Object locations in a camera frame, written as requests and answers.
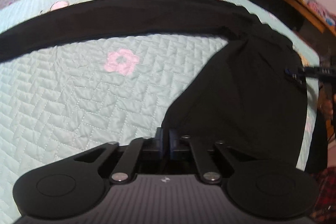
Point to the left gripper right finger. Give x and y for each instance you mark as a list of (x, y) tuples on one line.
[(192, 151)]

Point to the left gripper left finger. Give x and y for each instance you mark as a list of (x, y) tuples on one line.
[(142, 156)]

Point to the black garment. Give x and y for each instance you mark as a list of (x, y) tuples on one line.
[(241, 95)]

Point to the mint bee quilt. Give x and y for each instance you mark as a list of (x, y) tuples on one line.
[(63, 100)]

